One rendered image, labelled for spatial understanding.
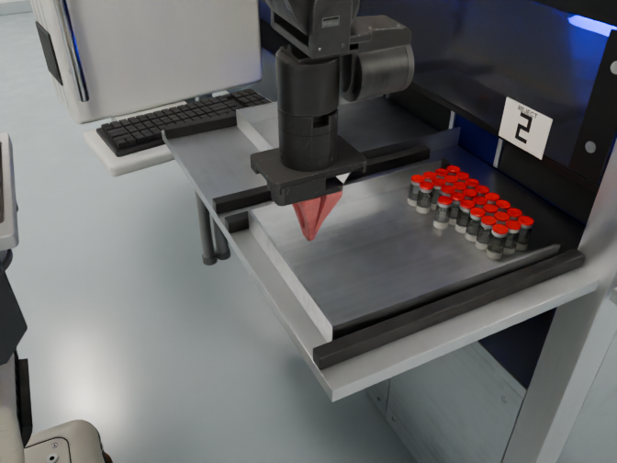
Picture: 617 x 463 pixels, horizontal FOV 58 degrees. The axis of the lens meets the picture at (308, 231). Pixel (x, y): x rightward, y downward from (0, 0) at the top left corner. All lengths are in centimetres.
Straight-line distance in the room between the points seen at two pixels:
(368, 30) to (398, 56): 4
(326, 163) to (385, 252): 28
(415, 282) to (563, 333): 27
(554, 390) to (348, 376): 44
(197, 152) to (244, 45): 53
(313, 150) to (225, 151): 54
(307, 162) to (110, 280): 173
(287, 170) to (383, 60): 13
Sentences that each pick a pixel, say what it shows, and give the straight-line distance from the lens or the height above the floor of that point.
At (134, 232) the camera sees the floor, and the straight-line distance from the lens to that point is 243.
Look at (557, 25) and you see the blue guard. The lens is 80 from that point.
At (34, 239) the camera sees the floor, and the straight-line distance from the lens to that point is 254.
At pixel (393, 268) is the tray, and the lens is 76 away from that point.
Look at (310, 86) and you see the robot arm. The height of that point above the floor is 118.
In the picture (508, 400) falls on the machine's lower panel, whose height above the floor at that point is 55.
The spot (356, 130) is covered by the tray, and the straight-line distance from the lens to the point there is 111.
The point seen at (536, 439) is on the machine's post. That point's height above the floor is 53.
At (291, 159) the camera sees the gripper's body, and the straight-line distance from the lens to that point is 54.
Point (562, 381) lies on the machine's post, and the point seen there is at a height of 68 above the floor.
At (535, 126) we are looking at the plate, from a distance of 84.
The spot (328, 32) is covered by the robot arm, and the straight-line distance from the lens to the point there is 47.
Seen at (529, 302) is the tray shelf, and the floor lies 88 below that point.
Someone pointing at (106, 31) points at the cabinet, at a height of 100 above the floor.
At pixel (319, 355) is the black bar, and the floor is 90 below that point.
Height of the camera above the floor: 136
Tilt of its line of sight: 36 degrees down
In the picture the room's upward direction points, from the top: straight up
